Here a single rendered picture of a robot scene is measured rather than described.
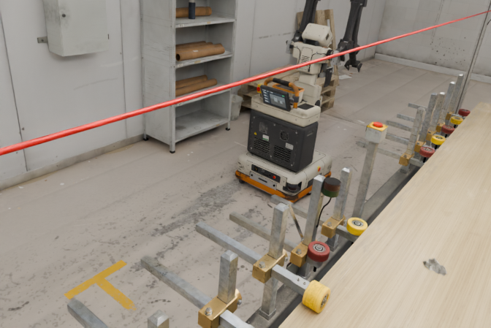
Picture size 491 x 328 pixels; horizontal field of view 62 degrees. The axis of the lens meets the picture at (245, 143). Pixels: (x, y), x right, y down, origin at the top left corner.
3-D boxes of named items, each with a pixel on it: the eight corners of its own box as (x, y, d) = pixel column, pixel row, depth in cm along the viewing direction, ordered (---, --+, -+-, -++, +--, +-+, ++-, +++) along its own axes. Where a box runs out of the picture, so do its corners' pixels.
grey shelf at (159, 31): (143, 139, 430) (138, -18, 365) (202, 119, 496) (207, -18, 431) (172, 153, 406) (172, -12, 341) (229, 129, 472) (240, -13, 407)
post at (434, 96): (412, 161, 275) (431, 93, 255) (413, 158, 277) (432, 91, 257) (417, 162, 273) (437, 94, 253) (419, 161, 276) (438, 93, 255)
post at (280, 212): (259, 316, 146) (274, 204, 126) (265, 310, 149) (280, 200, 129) (267, 322, 145) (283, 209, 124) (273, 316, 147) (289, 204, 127)
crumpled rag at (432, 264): (419, 261, 148) (420, 256, 147) (433, 257, 150) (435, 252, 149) (436, 277, 141) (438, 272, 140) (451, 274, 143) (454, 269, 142)
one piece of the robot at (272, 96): (295, 118, 315) (291, 96, 299) (259, 106, 334) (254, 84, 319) (303, 110, 320) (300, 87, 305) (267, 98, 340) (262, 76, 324)
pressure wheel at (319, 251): (299, 271, 153) (304, 247, 149) (310, 260, 159) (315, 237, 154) (318, 281, 149) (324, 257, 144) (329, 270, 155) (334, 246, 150)
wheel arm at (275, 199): (269, 203, 190) (270, 196, 189) (273, 201, 193) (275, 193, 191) (356, 245, 167) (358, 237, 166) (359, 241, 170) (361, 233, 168)
